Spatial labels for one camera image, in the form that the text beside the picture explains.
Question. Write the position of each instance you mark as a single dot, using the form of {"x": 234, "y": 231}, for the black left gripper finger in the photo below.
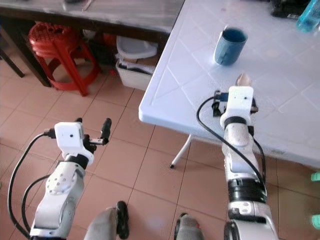
{"x": 106, "y": 130}
{"x": 78, "y": 120}

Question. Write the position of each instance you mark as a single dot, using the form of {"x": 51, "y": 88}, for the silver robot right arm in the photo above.
{"x": 237, "y": 150}

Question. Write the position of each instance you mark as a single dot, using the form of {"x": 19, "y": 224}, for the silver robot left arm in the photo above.
{"x": 62, "y": 192}

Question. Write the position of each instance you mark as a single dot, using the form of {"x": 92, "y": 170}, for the white folding table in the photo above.
{"x": 195, "y": 85}

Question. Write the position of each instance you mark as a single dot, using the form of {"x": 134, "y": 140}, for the white storage bin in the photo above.
{"x": 132, "y": 77}

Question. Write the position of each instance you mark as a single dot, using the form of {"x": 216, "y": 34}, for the blue cup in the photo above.
{"x": 229, "y": 50}

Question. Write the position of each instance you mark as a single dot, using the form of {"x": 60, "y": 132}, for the white metal table leg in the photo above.
{"x": 181, "y": 152}

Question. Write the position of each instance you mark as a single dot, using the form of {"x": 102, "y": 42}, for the red plastic stool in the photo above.
{"x": 62, "y": 50}

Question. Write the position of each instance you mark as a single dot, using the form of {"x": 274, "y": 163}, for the red plastic bag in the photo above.
{"x": 110, "y": 40}

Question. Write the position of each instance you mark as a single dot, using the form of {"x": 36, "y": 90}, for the white plastic basin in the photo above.
{"x": 136, "y": 48}

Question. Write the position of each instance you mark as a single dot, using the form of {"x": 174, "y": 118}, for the dark wooden table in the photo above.
{"x": 120, "y": 17}

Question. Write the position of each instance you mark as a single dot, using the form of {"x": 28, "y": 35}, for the black device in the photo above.
{"x": 287, "y": 9}

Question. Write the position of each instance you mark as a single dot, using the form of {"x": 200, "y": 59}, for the grey robot right leg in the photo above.
{"x": 190, "y": 230}

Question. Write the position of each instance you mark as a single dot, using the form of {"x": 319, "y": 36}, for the teal plastic bottle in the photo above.
{"x": 309, "y": 17}

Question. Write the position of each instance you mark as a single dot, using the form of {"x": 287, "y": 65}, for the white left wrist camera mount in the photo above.
{"x": 69, "y": 136}

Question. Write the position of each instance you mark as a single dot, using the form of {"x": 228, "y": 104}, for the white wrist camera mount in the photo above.
{"x": 240, "y": 102}
{"x": 69, "y": 136}

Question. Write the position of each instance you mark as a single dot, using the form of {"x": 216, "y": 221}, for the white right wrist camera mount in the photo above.
{"x": 240, "y": 102}

